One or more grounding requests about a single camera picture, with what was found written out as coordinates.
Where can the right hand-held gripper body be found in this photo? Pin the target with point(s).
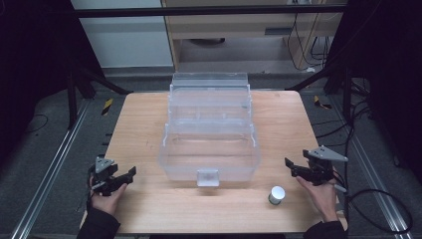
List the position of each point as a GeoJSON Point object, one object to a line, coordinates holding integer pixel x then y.
{"type": "Point", "coordinates": [320, 164]}

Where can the yellow-black striped tape marker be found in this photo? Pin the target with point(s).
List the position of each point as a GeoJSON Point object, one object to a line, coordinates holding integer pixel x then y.
{"type": "Point", "coordinates": [320, 103]}
{"type": "Point", "coordinates": [107, 106]}

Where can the white cabinet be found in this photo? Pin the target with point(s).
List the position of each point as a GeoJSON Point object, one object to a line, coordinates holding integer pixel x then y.
{"type": "Point", "coordinates": [126, 40]}

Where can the aluminium floor rail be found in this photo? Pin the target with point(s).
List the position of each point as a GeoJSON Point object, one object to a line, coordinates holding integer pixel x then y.
{"type": "Point", "coordinates": [49, 169]}
{"type": "Point", "coordinates": [375, 172]}

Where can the black horizontal frame bar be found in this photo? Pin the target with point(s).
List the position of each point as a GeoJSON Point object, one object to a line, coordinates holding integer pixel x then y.
{"type": "Point", "coordinates": [199, 12]}

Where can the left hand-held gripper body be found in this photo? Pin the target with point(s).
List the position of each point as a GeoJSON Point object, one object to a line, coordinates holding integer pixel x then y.
{"type": "Point", "coordinates": [103, 172]}

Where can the small white-lidded jar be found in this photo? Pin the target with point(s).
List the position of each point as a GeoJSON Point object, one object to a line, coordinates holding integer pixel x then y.
{"type": "Point", "coordinates": [276, 194]}

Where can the clear plastic storage box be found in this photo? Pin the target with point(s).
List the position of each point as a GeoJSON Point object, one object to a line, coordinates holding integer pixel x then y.
{"type": "Point", "coordinates": [209, 132]}

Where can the person's right hand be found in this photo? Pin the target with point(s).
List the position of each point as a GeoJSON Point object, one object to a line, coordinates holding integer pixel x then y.
{"type": "Point", "coordinates": [320, 197]}

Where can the black metal stand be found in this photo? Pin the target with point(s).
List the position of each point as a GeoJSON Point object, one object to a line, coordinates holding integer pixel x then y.
{"type": "Point", "coordinates": [78, 93]}
{"type": "Point", "coordinates": [335, 83]}

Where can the person's left hand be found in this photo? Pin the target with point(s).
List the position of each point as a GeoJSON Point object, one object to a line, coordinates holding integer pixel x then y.
{"type": "Point", "coordinates": [107, 200]}

